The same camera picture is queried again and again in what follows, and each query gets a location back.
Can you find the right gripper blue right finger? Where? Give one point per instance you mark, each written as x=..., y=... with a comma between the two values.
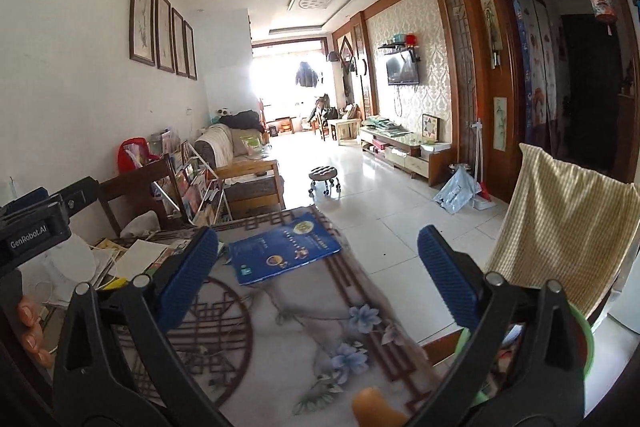
x=544, y=384

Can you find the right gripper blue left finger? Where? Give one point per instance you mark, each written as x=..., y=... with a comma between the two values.
x=92, y=381

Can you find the red bin with green rim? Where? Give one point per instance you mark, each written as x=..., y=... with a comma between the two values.
x=507, y=351

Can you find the person's left hand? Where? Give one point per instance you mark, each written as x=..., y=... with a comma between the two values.
x=32, y=336

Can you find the person's right hand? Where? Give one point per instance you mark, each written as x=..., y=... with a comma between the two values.
x=372, y=410

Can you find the white desk lamp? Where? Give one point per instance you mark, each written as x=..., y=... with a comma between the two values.
x=66, y=265

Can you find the stack of papers under lamp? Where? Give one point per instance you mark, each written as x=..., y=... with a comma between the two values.
x=105, y=259

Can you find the white notebook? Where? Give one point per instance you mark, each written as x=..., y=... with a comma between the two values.
x=140, y=257

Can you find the dark wooden chair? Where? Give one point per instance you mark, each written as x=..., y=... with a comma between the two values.
x=151, y=187

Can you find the beige checkered cloth on chair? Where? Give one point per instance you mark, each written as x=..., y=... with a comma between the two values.
x=569, y=224

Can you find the metal magazine rack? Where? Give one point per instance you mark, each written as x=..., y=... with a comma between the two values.
x=195, y=192

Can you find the light blue plastic bag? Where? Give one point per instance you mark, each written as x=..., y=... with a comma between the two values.
x=458, y=191

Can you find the wooden sofa with cushions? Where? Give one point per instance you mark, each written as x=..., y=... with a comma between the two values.
x=233, y=146

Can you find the low tv cabinet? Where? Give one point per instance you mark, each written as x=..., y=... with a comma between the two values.
x=421, y=154

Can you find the blue cover book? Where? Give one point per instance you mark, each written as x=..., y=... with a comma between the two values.
x=281, y=250

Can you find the small round rolling stool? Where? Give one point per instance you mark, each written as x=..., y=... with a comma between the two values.
x=327, y=175

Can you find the red bag by wall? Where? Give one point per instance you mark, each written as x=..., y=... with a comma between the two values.
x=133, y=154

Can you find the framed wall picture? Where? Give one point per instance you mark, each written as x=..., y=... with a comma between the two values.
x=190, y=52
x=163, y=36
x=179, y=44
x=141, y=31

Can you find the wall mounted television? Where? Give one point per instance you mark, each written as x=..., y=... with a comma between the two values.
x=402, y=68

